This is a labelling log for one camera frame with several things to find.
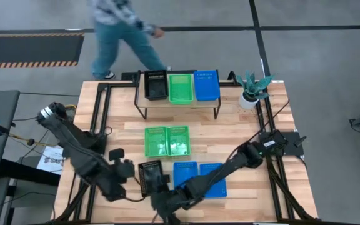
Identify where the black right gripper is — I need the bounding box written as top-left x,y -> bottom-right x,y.
150,187 -> 200,225

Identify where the black plastic basket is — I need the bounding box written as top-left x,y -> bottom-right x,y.
144,69 -> 169,101
137,159 -> 166,198

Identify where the green plastic basket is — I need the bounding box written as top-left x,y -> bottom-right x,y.
168,73 -> 194,105
144,126 -> 169,158
166,126 -> 192,157

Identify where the blue plastic basket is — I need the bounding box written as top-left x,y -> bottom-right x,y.
172,161 -> 199,191
199,162 -> 228,199
193,70 -> 221,102

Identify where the white printed paper sheet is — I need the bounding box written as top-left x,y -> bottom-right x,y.
36,145 -> 66,176

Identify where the black floor beam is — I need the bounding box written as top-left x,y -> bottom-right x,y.
0,159 -> 61,187

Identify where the person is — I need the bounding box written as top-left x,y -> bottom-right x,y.
87,0 -> 173,81

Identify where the potted plant white pot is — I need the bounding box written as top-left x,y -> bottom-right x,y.
236,71 -> 275,110

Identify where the black mat hazard stripe edge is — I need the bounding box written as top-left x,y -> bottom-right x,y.
0,32 -> 85,69

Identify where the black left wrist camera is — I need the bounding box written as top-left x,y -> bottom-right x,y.
108,147 -> 126,162

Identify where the black aluminium rail frame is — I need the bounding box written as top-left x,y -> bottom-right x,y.
219,79 -> 320,221
53,81 -> 137,223

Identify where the wooden shelf black metal frame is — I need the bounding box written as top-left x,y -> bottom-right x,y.
133,70 -> 222,121

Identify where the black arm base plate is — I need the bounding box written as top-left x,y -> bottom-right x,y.
259,131 -> 305,156

